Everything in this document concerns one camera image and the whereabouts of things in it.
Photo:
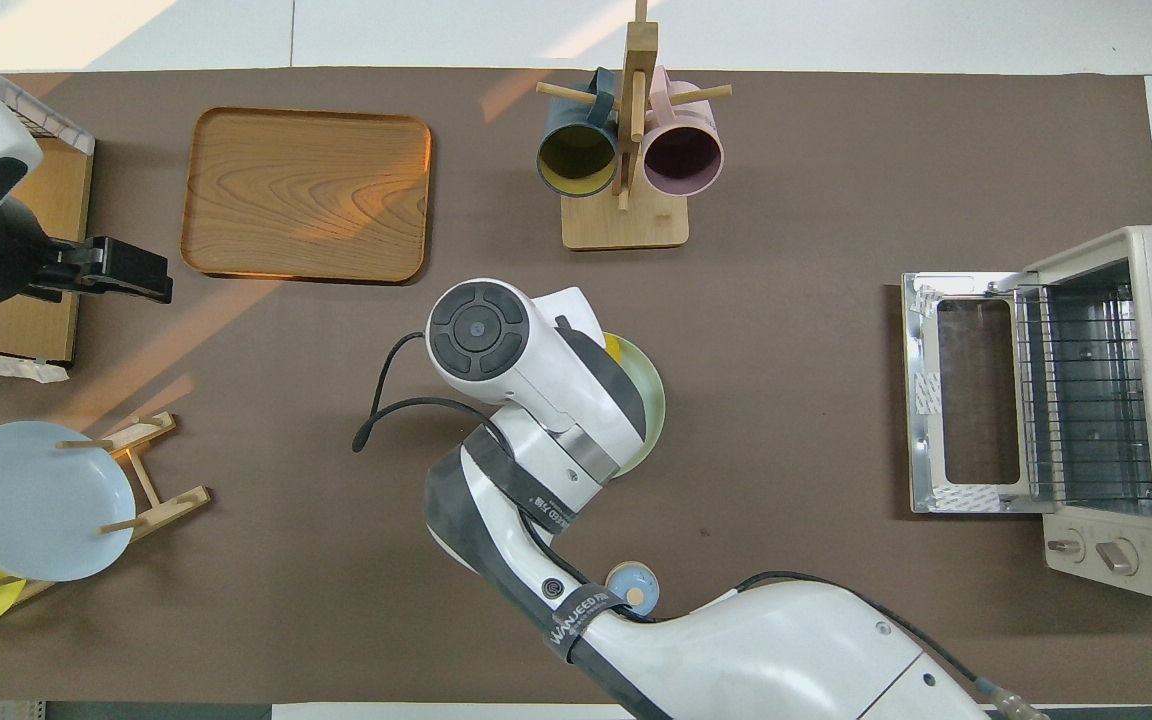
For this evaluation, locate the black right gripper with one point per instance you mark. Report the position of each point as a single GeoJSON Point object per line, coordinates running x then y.
{"type": "Point", "coordinates": [71, 268]}

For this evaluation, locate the pale green plate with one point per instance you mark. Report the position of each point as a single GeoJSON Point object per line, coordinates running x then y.
{"type": "Point", "coordinates": [648, 410]}

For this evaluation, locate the oven door with glass window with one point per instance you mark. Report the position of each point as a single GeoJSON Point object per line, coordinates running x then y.
{"type": "Point", "coordinates": [926, 400]}

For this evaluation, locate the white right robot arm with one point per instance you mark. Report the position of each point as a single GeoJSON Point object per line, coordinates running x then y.
{"type": "Point", "coordinates": [786, 650]}

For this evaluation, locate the silver oven knob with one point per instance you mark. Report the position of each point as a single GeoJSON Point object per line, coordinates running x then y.
{"type": "Point", "coordinates": [1066, 547]}
{"type": "Point", "coordinates": [1118, 556]}

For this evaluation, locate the wooden tray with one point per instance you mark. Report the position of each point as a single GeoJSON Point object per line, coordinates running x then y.
{"type": "Point", "coordinates": [306, 195]}

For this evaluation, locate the wooden dish rack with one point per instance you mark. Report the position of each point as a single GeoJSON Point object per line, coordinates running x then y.
{"type": "Point", "coordinates": [161, 510]}

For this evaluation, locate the light blue plate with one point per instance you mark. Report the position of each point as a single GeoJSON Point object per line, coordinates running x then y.
{"type": "Point", "coordinates": [36, 500]}

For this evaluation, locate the dark blue mug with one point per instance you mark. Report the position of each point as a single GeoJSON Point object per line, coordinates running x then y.
{"type": "Point", "coordinates": [576, 160]}

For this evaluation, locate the wooden mug rack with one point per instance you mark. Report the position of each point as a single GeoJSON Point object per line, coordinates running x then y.
{"type": "Point", "coordinates": [626, 225]}

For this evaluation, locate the pink mug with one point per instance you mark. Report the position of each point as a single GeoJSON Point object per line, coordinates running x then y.
{"type": "Point", "coordinates": [681, 160]}

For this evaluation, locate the blue call bell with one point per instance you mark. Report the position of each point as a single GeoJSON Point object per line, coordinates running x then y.
{"type": "Point", "coordinates": [634, 590]}

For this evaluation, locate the brown table mat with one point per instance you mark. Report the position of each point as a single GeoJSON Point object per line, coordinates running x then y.
{"type": "Point", "coordinates": [786, 200]}

